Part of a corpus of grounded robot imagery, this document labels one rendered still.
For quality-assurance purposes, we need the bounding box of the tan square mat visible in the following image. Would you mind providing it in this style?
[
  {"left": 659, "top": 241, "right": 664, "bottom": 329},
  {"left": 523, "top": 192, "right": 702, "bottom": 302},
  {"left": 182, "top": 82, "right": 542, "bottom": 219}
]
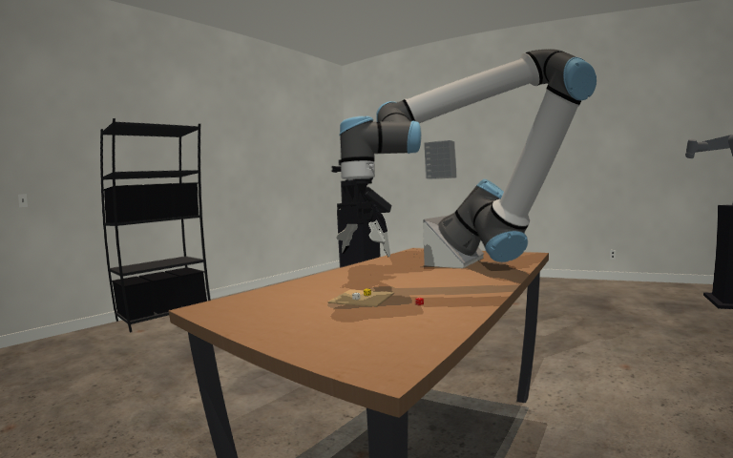
[{"left": 328, "top": 290, "right": 394, "bottom": 307}]

